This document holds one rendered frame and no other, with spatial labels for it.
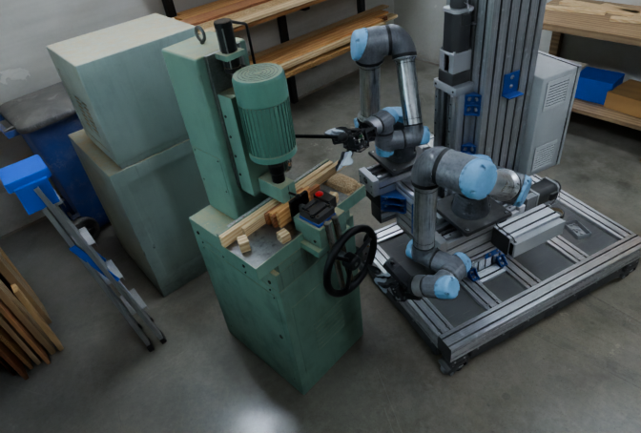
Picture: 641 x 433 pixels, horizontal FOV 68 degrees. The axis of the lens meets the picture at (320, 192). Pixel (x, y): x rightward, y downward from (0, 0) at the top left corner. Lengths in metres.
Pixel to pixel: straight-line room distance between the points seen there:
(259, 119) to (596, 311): 1.99
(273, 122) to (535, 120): 1.09
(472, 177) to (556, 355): 1.41
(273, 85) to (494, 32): 0.80
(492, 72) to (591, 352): 1.44
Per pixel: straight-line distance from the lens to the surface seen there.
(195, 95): 1.78
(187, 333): 2.77
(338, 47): 4.51
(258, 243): 1.75
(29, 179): 2.12
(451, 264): 1.65
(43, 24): 3.74
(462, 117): 1.97
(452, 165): 1.39
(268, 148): 1.63
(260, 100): 1.55
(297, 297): 1.92
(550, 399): 2.46
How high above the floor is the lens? 2.05
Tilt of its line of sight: 36 degrees down
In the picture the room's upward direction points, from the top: 8 degrees counter-clockwise
